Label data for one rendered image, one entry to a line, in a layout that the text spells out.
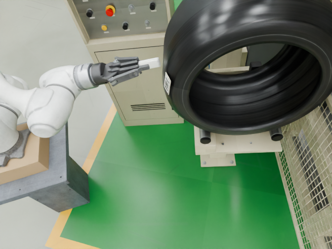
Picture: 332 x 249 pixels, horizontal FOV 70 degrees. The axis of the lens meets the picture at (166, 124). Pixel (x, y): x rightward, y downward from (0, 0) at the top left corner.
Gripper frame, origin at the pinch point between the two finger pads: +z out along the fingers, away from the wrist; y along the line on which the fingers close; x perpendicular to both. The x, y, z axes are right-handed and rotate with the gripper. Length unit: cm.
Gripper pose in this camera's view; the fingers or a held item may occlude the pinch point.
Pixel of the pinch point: (149, 63)
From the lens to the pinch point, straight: 82.7
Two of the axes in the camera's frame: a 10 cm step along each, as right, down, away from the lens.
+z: 9.6, -1.3, -2.4
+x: 2.7, 5.6, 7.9
